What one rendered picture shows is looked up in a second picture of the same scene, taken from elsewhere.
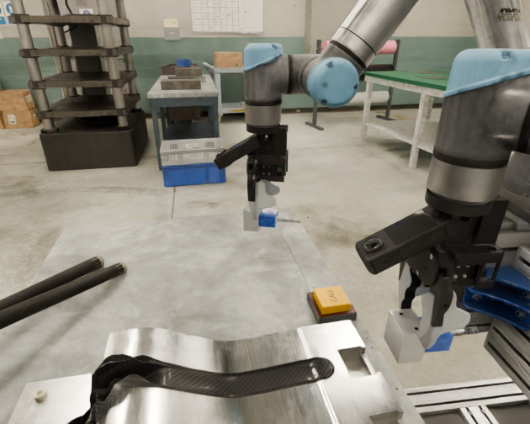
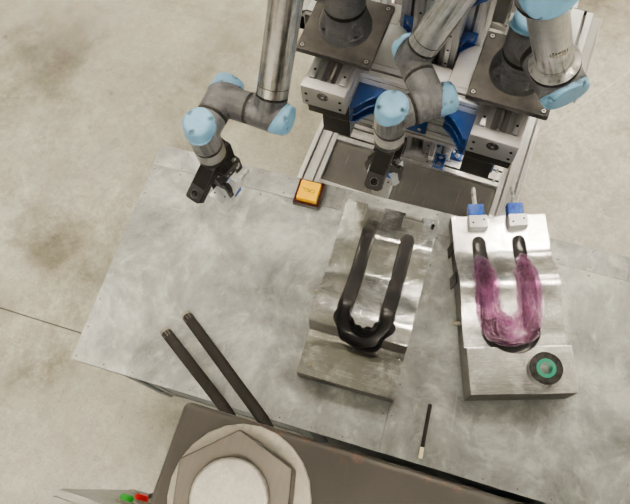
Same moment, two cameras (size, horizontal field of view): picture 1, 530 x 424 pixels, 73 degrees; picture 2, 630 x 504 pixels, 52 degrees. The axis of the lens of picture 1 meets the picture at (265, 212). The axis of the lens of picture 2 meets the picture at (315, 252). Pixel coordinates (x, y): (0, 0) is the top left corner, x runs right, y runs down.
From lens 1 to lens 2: 1.35 m
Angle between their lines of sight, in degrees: 53
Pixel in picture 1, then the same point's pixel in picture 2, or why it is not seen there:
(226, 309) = (273, 256)
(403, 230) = (379, 166)
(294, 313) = (300, 218)
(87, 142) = not seen: outside the picture
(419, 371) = not seen: hidden behind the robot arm
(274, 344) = (343, 244)
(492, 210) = not seen: hidden behind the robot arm
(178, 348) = (331, 289)
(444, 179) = (391, 145)
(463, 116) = (394, 130)
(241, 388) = (358, 270)
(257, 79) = (213, 143)
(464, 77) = (391, 122)
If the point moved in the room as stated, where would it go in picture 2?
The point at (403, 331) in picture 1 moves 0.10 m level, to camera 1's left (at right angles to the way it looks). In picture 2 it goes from (386, 188) to (370, 219)
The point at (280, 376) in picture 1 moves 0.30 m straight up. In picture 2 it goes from (361, 251) to (362, 205)
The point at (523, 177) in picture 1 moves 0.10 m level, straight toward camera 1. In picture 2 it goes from (344, 39) to (360, 66)
